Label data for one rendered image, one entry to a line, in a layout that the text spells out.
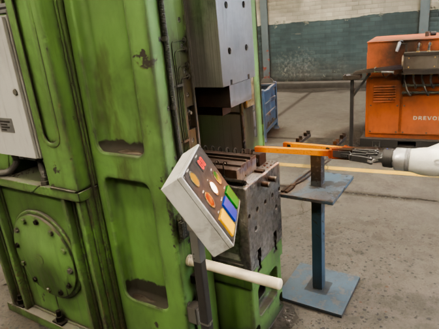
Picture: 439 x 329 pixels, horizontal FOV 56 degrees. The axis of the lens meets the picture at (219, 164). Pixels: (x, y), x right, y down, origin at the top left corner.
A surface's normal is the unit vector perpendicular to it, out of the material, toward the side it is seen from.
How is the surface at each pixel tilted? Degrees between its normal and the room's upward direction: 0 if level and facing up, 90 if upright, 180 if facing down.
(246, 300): 90
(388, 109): 92
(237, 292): 90
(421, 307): 0
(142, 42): 89
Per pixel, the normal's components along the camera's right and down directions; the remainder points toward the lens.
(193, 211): -0.11, 0.33
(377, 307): -0.09, -0.94
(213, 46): -0.51, 0.32
